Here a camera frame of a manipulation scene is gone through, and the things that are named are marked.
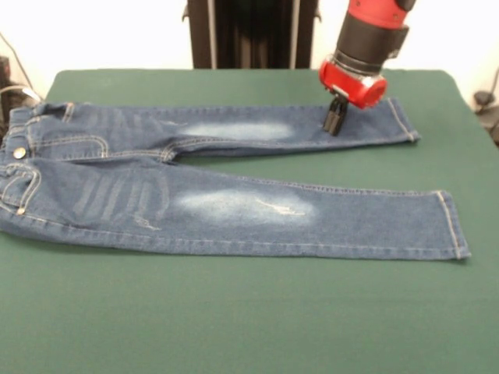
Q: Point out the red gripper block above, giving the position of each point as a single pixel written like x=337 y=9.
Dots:
x=354 y=87

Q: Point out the blue denim jeans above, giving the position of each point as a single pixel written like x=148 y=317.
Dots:
x=234 y=202

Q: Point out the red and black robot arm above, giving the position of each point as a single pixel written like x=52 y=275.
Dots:
x=370 y=35

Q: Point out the black round stand base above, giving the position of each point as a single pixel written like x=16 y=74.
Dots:
x=483 y=97

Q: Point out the dark green table cloth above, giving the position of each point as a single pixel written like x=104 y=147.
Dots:
x=234 y=331

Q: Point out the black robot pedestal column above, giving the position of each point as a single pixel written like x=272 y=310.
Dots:
x=253 y=31

